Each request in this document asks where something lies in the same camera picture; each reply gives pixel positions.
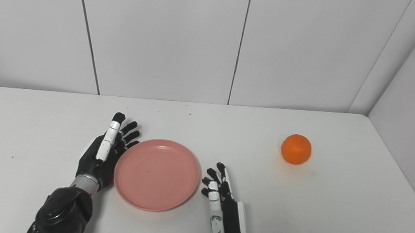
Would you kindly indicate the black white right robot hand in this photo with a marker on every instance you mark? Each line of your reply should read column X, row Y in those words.
column 229, row 220

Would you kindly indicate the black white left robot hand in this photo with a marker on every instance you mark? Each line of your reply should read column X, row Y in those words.
column 98, row 162

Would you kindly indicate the pink round plate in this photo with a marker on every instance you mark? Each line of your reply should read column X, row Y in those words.
column 157, row 175

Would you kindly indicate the orange fruit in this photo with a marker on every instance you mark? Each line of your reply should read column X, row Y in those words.
column 296, row 149

